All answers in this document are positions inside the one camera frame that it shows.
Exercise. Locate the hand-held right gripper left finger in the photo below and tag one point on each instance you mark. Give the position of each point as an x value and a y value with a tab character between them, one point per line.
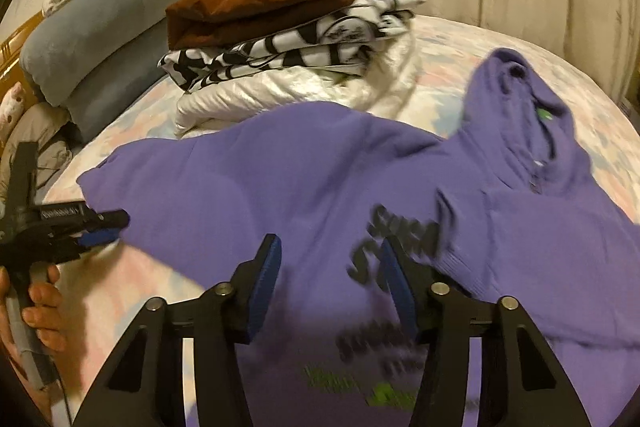
265	287

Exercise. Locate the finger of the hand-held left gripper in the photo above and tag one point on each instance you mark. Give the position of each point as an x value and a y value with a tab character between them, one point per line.
100	238
107	219

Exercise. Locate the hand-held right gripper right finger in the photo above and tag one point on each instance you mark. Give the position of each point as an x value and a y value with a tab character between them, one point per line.
402	297

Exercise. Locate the purple printed hoodie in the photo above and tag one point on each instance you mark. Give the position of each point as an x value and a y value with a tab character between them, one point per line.
300	167

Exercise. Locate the person's left hand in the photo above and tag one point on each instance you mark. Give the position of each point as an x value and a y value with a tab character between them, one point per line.
47	307

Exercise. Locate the beige cloth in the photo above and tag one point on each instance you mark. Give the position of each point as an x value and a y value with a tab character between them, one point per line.
40	142

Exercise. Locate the white plush toy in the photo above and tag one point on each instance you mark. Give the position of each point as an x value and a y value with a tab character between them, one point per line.
15	104

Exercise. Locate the wooden headboard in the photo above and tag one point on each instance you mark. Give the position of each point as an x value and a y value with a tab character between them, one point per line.
10	57

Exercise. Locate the white puffy jacket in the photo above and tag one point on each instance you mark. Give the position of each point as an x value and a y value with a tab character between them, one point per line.
280	94

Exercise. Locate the blue-grey plush pillow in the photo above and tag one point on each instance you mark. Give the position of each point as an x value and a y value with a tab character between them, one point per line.
110	17

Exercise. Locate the pastel patterned bed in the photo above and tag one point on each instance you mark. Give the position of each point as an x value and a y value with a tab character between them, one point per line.
440	72

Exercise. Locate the black and white patterned garment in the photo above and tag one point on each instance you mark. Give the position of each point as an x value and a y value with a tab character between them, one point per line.
300	47

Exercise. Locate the brown folded garment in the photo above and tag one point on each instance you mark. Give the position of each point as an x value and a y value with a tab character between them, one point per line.
260	2

